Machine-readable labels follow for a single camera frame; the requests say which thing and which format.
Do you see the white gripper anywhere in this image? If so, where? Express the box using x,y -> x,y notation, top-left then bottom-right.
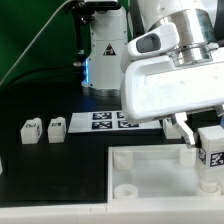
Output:
121,55 -> 224,148

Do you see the white square table top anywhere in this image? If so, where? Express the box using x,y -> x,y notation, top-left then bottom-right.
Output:
108,144 -> 223,200

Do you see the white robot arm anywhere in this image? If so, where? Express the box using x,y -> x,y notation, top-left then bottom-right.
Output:
82,0 -> 224,147

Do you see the white marker sheet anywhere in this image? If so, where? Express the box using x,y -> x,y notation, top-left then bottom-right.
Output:
68,111 -> 161,133

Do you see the white part left edge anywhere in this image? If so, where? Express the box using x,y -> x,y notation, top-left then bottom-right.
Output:
0,158 -> 3,176

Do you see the white front rail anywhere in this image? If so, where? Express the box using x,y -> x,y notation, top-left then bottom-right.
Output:
0,197 -> 224,224

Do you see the black cable on table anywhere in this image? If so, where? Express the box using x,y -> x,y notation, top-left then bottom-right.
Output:
0,65 -> 84,98

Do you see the black camera stand pole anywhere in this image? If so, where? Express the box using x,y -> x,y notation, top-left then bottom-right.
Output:
64,0 -> 94,68

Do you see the white cable left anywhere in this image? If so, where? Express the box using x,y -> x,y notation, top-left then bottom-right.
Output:
0,0 -> 75,88

